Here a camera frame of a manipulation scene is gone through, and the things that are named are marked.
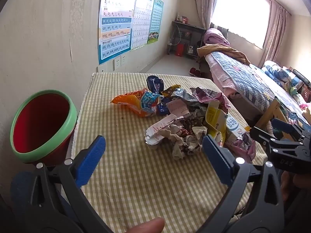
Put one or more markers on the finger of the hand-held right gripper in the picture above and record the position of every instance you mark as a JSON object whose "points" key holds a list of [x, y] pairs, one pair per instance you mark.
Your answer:
{"points": [[284, 125], [261, 133]]}

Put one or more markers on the red storage box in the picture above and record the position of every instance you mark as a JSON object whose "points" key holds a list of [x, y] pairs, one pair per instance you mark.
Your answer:
{"points": [[180, 49]]}

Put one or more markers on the purple snack bag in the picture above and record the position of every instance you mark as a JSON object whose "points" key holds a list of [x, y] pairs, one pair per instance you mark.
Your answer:
{"points": [[209, 95]]}

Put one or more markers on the orange snack bag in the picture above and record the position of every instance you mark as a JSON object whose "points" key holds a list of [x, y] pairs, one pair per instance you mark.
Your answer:
{"points": [[127, 100]]}

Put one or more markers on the white wall plate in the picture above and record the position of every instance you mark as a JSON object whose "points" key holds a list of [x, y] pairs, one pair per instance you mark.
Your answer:
{"points": [[101, 68]]}

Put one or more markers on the person's right hand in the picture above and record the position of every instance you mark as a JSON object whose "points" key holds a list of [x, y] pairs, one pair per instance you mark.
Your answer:
{"points": [[301, 180]]}

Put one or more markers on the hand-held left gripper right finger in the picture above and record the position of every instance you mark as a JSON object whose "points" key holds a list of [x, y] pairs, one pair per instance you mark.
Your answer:
{"points": [[215, 157]]}

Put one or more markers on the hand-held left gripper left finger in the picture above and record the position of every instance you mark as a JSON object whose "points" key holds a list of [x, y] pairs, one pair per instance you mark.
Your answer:
{"points": [[93, 157]]}

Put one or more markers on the pink bed sheet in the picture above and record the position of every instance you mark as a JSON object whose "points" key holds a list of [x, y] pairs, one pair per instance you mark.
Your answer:
{"points": [[218, 75]]}

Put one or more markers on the tan blanket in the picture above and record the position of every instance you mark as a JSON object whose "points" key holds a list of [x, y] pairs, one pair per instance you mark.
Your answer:
{"points": [[226, 52]]}

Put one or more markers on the bed with quilts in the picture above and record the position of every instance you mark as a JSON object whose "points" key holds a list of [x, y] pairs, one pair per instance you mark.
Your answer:
{"points": [[250, 80]]}

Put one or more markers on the yellow brown candy wrapper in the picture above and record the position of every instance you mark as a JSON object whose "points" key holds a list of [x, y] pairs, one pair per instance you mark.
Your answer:
{"points": [[170, 90]]}

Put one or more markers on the green chart wall poster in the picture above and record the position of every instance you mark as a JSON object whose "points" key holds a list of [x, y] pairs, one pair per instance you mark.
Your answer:
{"points": [[155, 19]]}

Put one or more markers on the blue patterned pillow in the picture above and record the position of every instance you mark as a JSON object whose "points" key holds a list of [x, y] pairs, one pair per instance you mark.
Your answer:
{"points": [[274, 70]]}

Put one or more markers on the wooden chair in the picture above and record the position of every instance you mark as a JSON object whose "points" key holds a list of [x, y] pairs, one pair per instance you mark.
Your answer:
{"points": [[269, 111]]}

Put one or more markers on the red slipper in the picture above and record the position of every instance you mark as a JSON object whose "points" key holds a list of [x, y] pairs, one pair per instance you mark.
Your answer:
{"points": [[192, 71], [197, 73]]}

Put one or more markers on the light blue snack wrapper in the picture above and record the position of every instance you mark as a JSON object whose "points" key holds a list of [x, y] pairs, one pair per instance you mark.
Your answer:
{"points": [[148, 102]]}

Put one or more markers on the person's left leg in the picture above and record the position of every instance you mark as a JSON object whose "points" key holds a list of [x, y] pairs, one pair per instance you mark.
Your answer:
{"points": [[21, 189]]}

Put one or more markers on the white chart wall poster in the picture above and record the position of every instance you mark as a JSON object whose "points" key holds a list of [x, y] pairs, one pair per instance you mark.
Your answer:
{"points": [[142, 21]]}

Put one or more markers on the dark brown printed wrapper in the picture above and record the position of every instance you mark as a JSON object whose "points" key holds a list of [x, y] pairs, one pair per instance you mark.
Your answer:
{"points": [[192, 123]]}

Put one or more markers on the white wall socket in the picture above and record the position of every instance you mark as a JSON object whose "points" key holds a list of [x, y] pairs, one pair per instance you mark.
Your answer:
{"points": [[123, 59], [117, 63]]}

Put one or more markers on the blue lettered wall poster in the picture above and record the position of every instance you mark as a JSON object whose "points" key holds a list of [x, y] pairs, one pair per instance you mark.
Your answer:
{"points": [[116, 29]]}

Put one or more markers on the printed paper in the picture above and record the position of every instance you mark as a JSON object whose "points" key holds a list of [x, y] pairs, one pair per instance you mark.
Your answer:
{"points": [[182, 146]]}

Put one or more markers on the small red white box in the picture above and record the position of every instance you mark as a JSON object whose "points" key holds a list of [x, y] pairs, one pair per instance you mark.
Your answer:
{"points": [[184, 20]]}

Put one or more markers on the silver foil wrapper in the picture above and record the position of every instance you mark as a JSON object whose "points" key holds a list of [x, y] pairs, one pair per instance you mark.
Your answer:
{"points": [[181, 94]]}

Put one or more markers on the folded pink quilt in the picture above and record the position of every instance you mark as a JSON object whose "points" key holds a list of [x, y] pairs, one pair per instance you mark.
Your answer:
{"points": [[215, 36]]}

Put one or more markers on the dark metal desk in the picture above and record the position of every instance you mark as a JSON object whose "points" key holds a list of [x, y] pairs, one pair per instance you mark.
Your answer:
{"points": [[189, 26]]}

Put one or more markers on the white receipt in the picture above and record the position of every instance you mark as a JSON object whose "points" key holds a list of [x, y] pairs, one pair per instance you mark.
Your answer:
{"points": [[160, 129]]}

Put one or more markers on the pink snack wrapper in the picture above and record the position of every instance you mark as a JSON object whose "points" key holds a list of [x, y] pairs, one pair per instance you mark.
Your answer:
{"points": [[243, 149]]}

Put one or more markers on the person's left hand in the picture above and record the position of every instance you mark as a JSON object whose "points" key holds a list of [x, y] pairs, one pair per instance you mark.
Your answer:
{"points": [[148, 227]]}

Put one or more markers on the red bin with green rim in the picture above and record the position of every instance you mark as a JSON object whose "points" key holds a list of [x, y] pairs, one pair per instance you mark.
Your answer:
{"points": [[43, 121]]}

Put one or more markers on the pink curtain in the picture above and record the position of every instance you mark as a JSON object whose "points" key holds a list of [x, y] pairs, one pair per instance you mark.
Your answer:
{"points": [[204, 2], [277, 34]]}

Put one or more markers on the bright window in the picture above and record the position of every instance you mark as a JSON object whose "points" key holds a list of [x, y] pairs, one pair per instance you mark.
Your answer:
{"points": [[240, 9]]}

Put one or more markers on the small white bag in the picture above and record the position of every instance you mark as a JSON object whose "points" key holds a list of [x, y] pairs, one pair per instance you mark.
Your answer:
{"points": [[190, 50]]}

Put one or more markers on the yellow white carton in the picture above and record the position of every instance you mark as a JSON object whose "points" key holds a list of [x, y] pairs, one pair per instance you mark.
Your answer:
{"points": [[215, 119]]}

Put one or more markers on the dark blue snack wrapper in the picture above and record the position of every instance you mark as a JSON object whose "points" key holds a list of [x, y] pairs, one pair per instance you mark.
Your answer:
{"points": [[155, 83]]}

